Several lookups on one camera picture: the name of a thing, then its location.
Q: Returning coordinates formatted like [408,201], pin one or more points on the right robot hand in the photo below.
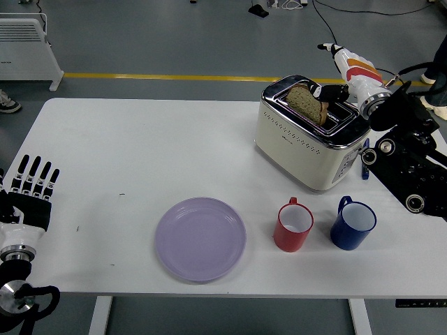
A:
[359,80]

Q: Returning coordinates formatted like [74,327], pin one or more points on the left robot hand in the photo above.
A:
[31,213]

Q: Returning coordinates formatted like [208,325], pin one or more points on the brown bread slice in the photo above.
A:
[305,103]

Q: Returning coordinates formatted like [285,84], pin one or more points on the purple plate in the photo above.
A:
[200,240]

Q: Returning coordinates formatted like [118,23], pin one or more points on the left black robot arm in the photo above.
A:
[14,272]

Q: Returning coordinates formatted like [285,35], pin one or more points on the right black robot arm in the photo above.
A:
[401,160]

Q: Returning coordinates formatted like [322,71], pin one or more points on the person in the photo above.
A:
[440,52]

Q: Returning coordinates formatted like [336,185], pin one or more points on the cream and chrome toaster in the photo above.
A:
[297,146]

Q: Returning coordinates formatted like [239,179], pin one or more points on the blue marker pen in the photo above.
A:
[365,172]

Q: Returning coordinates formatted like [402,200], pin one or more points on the person's shoe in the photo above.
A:
[8,104]

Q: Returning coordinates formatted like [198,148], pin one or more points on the black stand foot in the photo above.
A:
[260,10]

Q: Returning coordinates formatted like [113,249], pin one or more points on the white table leg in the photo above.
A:
[99,317]
[359,319]

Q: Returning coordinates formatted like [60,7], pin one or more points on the white panel heater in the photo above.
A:
[24,56]

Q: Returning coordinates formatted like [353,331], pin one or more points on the blue mug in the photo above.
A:
[345,239]

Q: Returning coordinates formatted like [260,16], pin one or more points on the red mug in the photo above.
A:
[288,239]

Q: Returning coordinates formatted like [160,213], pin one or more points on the black table control panel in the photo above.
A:
[419,303]

